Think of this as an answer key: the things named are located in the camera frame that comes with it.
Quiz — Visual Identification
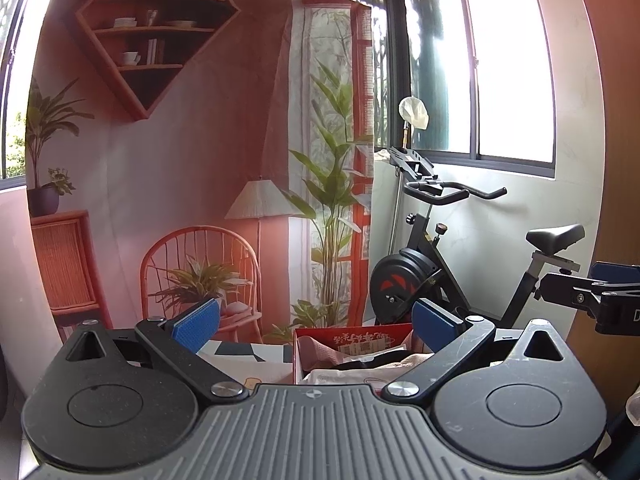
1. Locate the wooden door panel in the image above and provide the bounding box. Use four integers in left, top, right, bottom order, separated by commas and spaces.
569, 0, 640, 378

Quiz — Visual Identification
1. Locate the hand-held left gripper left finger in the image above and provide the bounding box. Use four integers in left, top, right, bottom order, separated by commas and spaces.
65, 297, 251, 412

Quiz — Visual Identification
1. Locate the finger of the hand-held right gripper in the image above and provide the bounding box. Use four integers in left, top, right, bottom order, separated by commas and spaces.
536, 272, 608, 318
589, 261, 640, 288

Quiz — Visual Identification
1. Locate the black exercise bike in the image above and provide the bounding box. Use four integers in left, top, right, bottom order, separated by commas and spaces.
369, 145, 587, 332

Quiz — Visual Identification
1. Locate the lattice window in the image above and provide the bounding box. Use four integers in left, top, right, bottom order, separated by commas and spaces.
294, 0, 402, 151

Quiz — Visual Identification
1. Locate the wall poster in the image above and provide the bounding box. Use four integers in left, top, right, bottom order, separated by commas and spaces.
24, 0, 377, 347

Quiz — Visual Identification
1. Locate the red cardboard box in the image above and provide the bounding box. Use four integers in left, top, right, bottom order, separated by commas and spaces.
292, 323, 437, 387

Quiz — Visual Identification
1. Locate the white bag on pole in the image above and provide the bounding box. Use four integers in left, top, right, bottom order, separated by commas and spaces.
386, 95, 432, 257

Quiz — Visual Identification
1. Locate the black cloth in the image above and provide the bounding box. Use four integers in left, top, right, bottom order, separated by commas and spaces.
344, 354, 403, 372

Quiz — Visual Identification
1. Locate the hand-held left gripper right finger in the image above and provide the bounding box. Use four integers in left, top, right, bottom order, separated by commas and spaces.
380, 297, 568, 412

